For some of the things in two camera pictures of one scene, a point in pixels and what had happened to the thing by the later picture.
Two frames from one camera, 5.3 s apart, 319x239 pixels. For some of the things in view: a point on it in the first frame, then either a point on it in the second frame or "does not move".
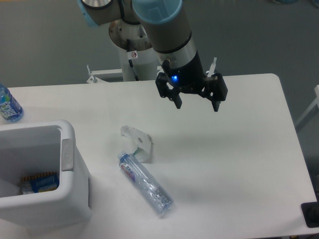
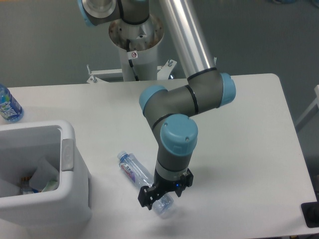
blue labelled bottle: (10, 109) does not move
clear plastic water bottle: (160, 200) does not move
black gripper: (190, 75) -> (147, 196)
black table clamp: (310, 212) does not move
